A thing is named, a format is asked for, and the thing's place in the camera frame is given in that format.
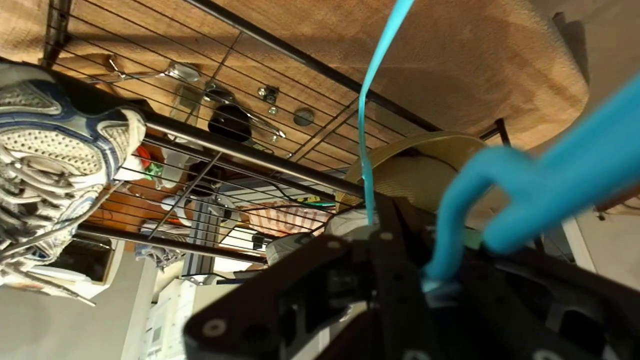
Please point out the small silver disc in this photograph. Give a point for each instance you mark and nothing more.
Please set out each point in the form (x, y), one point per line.
(305, 116)

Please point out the black metal shoe rack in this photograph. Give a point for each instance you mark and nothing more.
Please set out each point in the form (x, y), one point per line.
(267, 163)

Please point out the grey blue mesh sneaker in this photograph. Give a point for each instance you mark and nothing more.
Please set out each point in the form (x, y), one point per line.
(52, 146)

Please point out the tan straw hat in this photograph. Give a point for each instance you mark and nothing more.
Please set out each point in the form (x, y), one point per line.
(413, 181)

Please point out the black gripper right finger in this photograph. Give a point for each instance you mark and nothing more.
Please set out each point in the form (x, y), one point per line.
(533, 313)

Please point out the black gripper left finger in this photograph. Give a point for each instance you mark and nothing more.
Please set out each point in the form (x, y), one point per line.
(332, 301)

